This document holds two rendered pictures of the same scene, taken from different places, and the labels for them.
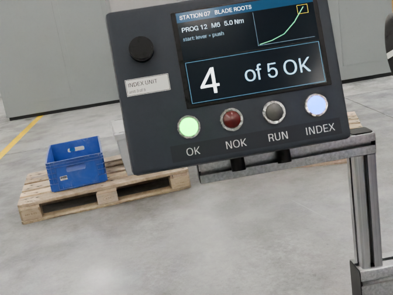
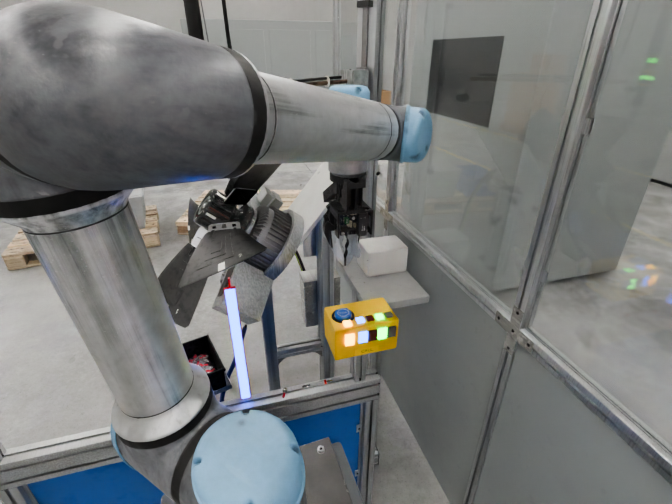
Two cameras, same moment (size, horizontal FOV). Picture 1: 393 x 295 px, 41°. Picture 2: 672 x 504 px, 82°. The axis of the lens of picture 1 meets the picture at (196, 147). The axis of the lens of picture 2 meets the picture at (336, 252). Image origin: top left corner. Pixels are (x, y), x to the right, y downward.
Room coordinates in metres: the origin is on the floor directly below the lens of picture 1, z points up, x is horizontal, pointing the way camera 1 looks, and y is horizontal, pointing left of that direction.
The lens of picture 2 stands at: (-0.01, -0.81, 1.63)
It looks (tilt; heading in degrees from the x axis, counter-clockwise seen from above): 27 degrees down; 347
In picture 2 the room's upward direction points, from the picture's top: straight up
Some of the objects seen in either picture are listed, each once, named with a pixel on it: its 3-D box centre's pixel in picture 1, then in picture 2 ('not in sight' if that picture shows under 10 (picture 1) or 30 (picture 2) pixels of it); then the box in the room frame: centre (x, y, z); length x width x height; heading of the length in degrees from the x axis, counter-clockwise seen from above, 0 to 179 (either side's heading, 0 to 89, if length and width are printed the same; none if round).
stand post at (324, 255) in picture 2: not in sight; (326, 339); (1.21, -1.05, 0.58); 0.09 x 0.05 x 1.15; 3
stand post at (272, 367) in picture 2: not in sight; (272, 372); (1.20, -0.82, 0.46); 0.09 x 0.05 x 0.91; 3
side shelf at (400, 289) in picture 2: not in sight; (379, 278); (1.20, -1.27, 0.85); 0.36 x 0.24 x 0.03; 3
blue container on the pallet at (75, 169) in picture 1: (76, 162); not in sight; (3.80, 0.91, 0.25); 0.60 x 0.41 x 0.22; 10
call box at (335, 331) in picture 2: not in sight; (360, 329); (0.71, -1.04, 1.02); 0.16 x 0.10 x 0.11; 93
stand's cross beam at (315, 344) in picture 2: not in sight; (299, 347); (1.20, -0.94, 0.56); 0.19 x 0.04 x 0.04; 93
